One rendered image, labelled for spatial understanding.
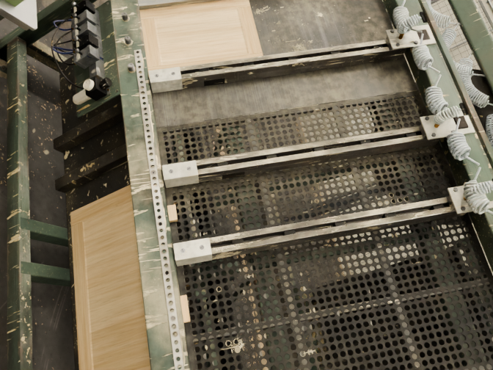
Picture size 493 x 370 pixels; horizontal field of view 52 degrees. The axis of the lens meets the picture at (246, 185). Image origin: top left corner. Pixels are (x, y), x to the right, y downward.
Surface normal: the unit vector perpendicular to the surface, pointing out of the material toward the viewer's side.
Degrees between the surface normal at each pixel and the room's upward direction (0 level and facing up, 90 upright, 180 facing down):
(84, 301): 90
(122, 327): 90
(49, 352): 0
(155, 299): 58
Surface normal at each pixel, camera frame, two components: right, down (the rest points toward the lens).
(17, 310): -0.48, -0.27
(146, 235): 0.04, -0.42
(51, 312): 0.85, -0.36
